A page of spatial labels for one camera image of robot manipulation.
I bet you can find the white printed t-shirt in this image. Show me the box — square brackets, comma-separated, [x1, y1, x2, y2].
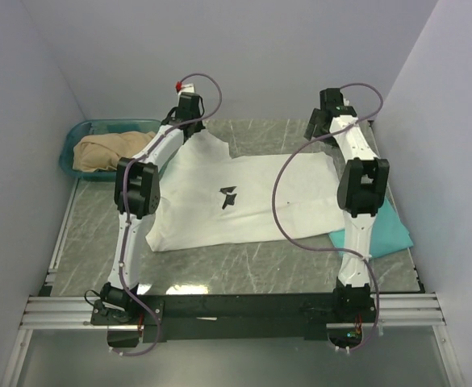
[146, 131, 340, 252]

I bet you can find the teal plastic basket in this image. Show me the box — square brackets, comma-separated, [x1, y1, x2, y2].
[59, 119, 161, 182]

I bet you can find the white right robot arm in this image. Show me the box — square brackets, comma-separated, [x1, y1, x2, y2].
[304, 88, 390, 288]

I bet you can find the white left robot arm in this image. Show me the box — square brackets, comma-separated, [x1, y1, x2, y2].
[99, 84, 204, 324]

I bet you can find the aluminium rail frame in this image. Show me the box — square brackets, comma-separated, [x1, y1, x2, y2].
[1, 180, 465, 386]

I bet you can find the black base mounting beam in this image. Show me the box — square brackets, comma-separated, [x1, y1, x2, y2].
[90, 293, 377, 347]

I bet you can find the beige t-shirt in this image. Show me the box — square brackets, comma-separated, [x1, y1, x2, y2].
[73, 131, 156, 173]

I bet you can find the folded teal t-shirt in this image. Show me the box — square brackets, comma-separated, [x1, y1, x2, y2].
[327, 198, 413, 258]

